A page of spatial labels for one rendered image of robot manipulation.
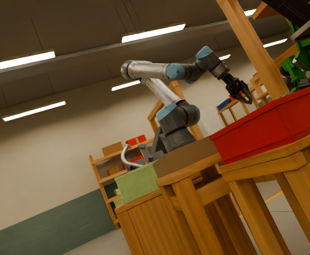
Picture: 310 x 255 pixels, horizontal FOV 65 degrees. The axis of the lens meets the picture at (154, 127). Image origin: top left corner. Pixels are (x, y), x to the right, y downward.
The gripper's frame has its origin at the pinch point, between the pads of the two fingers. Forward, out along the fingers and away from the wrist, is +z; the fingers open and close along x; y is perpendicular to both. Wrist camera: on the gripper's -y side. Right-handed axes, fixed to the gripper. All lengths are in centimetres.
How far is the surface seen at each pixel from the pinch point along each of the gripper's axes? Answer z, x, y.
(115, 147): -19, -394, -504
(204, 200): 9, -37, 40
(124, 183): -11, -86, 3
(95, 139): -81, -445, -537
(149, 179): -1, -75, -3
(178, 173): -6, -37, 39
